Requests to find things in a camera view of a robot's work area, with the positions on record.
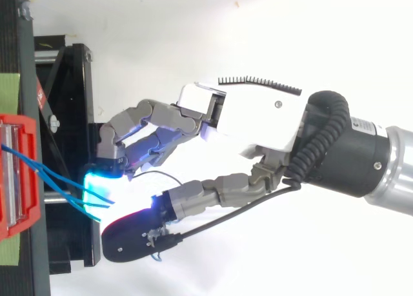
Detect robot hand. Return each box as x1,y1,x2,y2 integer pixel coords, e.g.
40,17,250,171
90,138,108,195
82,74,311,264

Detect black stand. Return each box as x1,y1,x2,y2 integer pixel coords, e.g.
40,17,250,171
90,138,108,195
0,0,107,296

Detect red bin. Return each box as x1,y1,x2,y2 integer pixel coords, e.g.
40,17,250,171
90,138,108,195
0,113,42,241

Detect black coiled cable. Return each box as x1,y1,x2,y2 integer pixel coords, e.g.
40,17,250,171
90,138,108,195
282,90,350,190

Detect thin black cable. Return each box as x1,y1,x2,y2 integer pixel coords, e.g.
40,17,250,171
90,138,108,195
167,185,296,245

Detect blue cable bundle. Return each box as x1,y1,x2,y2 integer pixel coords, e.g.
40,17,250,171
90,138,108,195
1,143,116,222

